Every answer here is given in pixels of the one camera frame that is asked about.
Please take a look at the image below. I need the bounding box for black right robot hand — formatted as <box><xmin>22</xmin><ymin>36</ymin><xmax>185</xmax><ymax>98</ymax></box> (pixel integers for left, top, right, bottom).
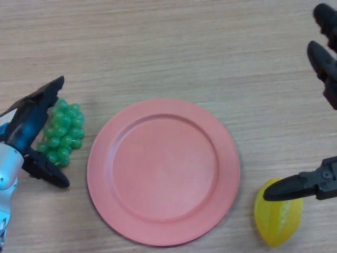
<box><xmin>263</xmin><ymin>3</ymin><xmax>337</xmax><ymax>202</ymax></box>

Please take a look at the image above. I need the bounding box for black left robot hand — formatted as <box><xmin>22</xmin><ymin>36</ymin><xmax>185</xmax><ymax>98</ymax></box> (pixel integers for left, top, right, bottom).
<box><xmin>0</xmin><ymin>75</ymin><xmax>71</xmax><ymax>188</ymax></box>

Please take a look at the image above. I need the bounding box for green grapes bunch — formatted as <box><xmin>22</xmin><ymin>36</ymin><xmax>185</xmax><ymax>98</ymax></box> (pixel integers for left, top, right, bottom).
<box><xmin>36</xmin><ymin>97</ymin><xmax>85</xmax><ymax>167</ymax></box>

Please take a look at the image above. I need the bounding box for pink round plate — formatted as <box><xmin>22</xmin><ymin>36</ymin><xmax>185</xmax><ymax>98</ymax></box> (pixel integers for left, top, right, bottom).
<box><xmin>86</xmin><ymin>98</ymin><xmax>241</xmax><ymax>247</ymax></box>

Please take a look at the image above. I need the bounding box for yellow starfruit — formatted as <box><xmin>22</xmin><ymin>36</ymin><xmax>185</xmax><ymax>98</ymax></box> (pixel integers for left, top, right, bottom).
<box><xmin>253</xmin><ymin>177</ymin><xmax>303</xmax><ymax>248</ymax></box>

